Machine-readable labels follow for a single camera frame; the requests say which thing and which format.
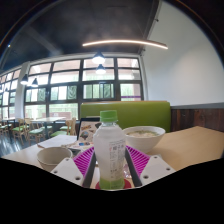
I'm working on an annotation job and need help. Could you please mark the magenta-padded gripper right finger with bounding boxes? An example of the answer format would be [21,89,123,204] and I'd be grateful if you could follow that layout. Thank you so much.
[123,145,177,188]

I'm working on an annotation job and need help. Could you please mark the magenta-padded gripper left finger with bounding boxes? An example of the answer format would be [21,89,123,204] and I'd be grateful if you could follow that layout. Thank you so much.
[49,145,98,189]

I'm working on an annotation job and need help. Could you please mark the clear bottle with green cap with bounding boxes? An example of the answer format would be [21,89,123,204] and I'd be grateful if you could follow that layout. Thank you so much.
[92,109,127,191]

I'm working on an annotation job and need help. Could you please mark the beige patterned cup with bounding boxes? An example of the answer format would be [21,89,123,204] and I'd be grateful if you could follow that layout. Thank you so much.
[36,146,74,173]

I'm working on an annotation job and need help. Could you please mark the white ceramic bowl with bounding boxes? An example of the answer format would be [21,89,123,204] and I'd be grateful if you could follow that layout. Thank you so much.
[122,125,167,154]

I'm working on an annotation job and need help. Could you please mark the white paper sheet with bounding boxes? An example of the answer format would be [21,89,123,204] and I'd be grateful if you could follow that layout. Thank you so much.
[37,134,78,150]

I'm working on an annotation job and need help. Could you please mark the wooden chairs with green seats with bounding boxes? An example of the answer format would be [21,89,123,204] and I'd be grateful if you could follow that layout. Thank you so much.
[0,117,77,146]

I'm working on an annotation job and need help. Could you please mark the wooden dining table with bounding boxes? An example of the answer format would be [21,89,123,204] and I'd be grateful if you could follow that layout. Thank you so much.
[31,116,67,124]

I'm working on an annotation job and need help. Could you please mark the green upholstered bench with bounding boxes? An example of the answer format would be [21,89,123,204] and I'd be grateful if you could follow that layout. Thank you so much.
[79,100,172,133]

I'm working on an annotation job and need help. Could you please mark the hanging pendant lamps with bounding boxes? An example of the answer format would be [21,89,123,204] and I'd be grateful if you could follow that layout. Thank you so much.
[19,51,108,88]

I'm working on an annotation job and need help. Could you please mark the long linear ceiling light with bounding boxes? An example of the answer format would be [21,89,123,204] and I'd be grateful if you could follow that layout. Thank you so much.
[82,39,169,51]

